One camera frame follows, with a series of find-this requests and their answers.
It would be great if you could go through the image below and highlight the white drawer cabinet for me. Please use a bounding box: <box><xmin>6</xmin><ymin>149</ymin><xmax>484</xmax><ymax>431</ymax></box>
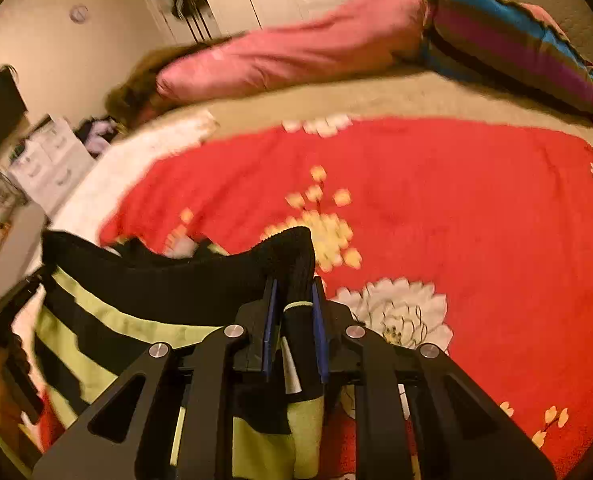
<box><xmin>7</xmin><ymin>117</ymin><xmax>100</xmax><ymax>216</ymax></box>

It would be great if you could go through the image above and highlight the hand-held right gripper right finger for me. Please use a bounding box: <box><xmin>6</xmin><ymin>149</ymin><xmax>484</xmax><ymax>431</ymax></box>
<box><xmin>311</xmin><ymin>276</ymin><xmax>558</xmax><ymax>480</ymax></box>

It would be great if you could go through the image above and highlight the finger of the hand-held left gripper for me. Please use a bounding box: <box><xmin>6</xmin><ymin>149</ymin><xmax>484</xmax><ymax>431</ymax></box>
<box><xmin>0</xmin><ymin>262</ymin><xmax>47</xmax><ymax>323</ymax></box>

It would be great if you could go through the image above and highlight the red floral blanket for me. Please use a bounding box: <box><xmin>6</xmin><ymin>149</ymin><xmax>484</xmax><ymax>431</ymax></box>
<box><xmin>39</xmin><ymin>116</ymin><xmax>593</xmax><ymax>480</ymax></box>

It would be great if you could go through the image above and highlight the pile of clothes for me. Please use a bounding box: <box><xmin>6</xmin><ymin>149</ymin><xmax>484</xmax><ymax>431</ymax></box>
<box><xmin>74</xmin><ymin>116</ymin><xmax>127</xmax><ymax>157</ymax></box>

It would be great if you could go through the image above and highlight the colourful striped pillow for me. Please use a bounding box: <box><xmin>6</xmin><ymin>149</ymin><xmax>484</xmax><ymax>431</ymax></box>
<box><xmin>419</xmin><ymin>0</ymin><xmax>593</xmax><ymax>113</ymax></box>

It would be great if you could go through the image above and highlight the green black striped frog sweater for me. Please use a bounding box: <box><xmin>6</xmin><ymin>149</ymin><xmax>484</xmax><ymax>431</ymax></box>
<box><xmin>31</xmin><ymin>226</ymin><xmax>334</xmax><ymax>480</ymax></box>

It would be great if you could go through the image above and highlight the brown fur-trimmed garment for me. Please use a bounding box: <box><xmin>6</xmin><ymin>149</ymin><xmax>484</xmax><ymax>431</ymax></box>
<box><xmin>104</xmin><ymin>32</ymin><xmax>250</xmax><ymax>128</ymax></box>

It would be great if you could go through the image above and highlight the grey quilted headboard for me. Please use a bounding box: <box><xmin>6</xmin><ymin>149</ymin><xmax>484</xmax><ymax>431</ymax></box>
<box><xmin>479</xmin><ymin>0</ymin><xmax>593</xmax><ymax>91</ymax></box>

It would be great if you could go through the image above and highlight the beige bed sheet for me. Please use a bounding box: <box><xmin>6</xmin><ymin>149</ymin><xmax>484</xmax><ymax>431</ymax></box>
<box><xmin>141</xmin><ymin>67</ymin><xmax>593</xmax><ymax>151</ymax></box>

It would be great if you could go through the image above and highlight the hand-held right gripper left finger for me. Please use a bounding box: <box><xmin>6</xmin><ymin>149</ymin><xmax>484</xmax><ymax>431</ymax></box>
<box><xmin>31</xmin><ymin>277</ymin><xmax>280</xmax><ymax>480</ymax></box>

